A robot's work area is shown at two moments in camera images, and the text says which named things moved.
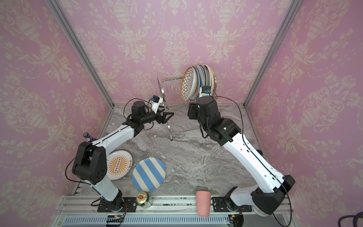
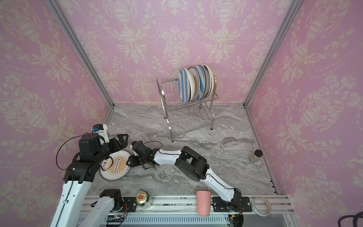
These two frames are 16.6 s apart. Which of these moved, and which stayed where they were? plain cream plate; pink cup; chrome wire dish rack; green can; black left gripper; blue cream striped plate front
Moved: blue cream striped plate front; black left gripper
Stayed: plain cream plate; chrome wire dish rack; pink cup; green can
